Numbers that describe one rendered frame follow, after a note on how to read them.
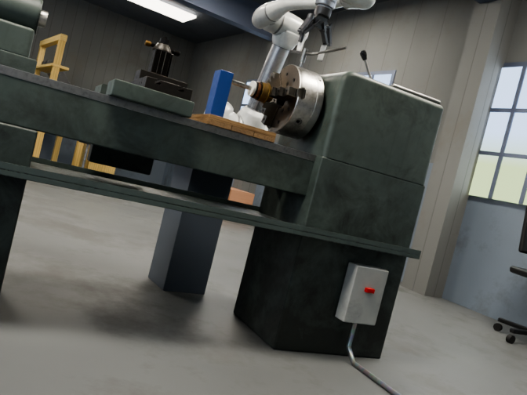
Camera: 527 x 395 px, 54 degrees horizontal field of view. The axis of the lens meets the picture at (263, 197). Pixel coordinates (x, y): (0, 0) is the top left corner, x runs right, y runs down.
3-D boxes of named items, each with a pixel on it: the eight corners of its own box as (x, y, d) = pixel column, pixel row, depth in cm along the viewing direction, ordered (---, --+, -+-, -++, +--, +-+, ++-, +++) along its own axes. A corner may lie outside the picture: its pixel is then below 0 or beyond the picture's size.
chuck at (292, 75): (274, 132, 255) (293, 69, 251) (303, 142, 227) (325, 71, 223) (258, 127, 251) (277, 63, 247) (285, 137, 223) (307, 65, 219)
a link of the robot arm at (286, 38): (222, 134, 306) (253, 143, 317) (231, 144, 293) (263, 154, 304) (274, 5, 282) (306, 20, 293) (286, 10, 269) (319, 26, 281)
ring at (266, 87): (269, 85, 237) (251, 79, 233) (278, 84, 228) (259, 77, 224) (264, 105, 237) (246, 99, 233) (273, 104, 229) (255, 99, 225)
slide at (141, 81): (162, 104, 236) (165, 94, 236) (190, 101, 197) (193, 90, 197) (122, 92, 228) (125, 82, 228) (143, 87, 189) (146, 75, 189)
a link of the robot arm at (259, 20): (266, -5, 265) (288, 5, 272) (248, 5, 280) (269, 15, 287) (262, 19, 264) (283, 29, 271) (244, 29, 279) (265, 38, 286)
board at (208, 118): (241, 139, 249) (243, 131, 249) (274, 143, 217) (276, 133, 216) (182, 122, 236) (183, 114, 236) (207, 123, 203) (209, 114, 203)
